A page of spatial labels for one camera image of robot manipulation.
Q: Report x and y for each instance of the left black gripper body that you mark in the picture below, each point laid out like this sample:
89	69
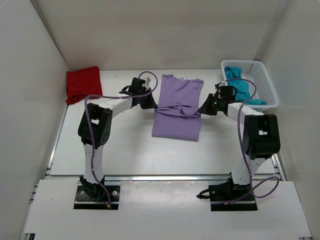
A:
145	99

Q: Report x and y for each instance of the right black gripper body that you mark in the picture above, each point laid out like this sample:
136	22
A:
211	105

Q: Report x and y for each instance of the teal t shirt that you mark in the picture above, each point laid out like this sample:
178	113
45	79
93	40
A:
242	86

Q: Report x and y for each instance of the purple t shirt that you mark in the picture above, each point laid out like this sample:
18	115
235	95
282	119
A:
177	116

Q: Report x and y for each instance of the red t shirt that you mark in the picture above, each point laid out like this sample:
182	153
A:
82	83

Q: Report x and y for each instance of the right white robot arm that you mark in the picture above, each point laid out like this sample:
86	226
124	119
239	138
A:
259	140

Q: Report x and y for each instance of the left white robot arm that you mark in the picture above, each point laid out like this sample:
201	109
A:
95	129

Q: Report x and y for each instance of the white plastic basket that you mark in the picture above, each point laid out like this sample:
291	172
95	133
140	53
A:
262	90

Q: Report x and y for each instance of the aluminium rail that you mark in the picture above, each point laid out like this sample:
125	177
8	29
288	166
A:
162	178

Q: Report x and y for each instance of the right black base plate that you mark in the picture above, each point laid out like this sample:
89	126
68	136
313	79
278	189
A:
229	197

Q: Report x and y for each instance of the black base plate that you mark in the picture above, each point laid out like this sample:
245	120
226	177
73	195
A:
86	201
229	197

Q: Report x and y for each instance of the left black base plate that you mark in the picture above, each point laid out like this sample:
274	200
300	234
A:
86	201

